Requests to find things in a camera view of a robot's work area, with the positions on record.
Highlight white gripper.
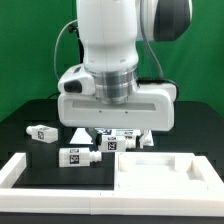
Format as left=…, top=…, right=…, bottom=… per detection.
left=58, top=83, right=176, bottom=148

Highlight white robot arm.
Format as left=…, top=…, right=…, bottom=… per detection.
left=58, top=0, right=192, bottom=148

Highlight white tag sheet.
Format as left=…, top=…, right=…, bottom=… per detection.
left=69, top=127, right=154, bottom=147

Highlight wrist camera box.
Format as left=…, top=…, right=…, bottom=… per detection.
left=58, top=64, right=95, bottom=95

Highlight white U-shaped fence frame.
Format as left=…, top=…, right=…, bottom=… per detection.
left=0, top=153, right=224, bottom=217

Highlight grey cable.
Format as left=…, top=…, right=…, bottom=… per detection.
left=53, top=19, right=78, bottom=93

